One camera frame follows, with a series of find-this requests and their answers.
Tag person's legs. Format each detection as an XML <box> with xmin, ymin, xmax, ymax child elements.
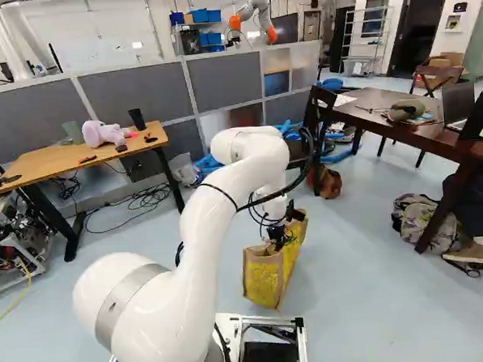
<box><xmin>435</xmin><ymin>151</ymin><xmax>483</xmax><ymax>270</ymax></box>

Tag black cup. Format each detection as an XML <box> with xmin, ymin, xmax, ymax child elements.
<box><xmin>127</xmin><ymin>108</ymin><xmax>148</xmax><ymax>133</ymax></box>

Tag grey office partition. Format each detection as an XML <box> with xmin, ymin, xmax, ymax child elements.
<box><xmin>0</xmin><ymin>38</ymin><xmax>328</xmax><ymax>164</ymax></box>

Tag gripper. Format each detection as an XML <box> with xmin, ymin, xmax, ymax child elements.
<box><xmin>265</xmin><ymin>224</ymin><xmax>290</xmax><ymax>252</ymax></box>

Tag grey laptop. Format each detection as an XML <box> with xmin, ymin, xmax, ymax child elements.
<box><xmin>440</xmin><ymin>80</ymin><xmax>483</xmax><ymax>134</ymax></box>

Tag white paper sheets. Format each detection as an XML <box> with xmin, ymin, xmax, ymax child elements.
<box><xmin>316</xmin><ymin>93</ymin><xmax>359</xmax><ymax>109</ymax></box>

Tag dark brown wooden table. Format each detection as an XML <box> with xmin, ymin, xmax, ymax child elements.
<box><xmin>315</xmin><ymin>80</ymin><xmax>483</xmax><ymax>260</ymax></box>

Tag olive green cap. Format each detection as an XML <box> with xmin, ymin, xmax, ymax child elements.
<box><xmin>384</xmin><ymin>96</ymin><xmax>434</xmax><ymax>124</ymax></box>

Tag yellow and brown paper bag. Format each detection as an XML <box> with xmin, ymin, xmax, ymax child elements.
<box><xmin>237</xmin><ymin>207</ymin><xmax>315</xmax><ymax>314</ymax></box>

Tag translucent green cup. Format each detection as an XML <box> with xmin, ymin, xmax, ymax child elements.
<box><xmin>61</xmin><ymin>120</ymin><xmax>83</xmax><ymax>147</ymax></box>

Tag flat black object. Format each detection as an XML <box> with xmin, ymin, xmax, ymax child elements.
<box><xmin>0</xmin><ymin>173</ymin><xmax>24</xmax><ymax>191</ymax></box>

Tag light wooden table black legs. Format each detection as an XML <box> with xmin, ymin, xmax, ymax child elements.
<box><xmin>0</xmin><ymin>118</ymin><xmax>189</xmax><ymax>266</ymax></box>

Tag clear plastic bag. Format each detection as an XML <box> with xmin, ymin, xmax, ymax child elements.
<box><xmin>168</xmin><ymin>151</ymin><xmax>201</xmax><ymax>190</ymax></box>

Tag blue hose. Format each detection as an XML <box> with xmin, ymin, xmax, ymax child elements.
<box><xmin>191</xmin><ymin>117</ymin><xmax>359</xmax><ymax>180</ymax></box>

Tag dark wooden chair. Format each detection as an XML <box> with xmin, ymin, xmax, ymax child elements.
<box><xmin>281</xmin><ymin>83</ymin><xmax>343</xmax><ymax>172</ymax></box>

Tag metal equipment cart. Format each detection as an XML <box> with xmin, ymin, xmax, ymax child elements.
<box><xmin>0</xmin><ymin>185</ymin><xmax>56</xmax><ymax>298</ymax></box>

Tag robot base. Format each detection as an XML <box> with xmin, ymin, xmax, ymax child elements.
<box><xmin>95</xmin><ymin>307</ymin><xmax>309</xmax><ymax>362</ymax></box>

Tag pink plush toy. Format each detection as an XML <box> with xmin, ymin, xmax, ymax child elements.
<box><xmin>79</xmin><ymin>117</ymin><xmax>133</xmax><ymax>150</ymax></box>

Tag patterned grey backpack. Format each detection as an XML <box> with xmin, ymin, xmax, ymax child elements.
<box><xmin>389</xmin><ymin>190</ymin><xmax>464</xmax><ymax>258</ymax></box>

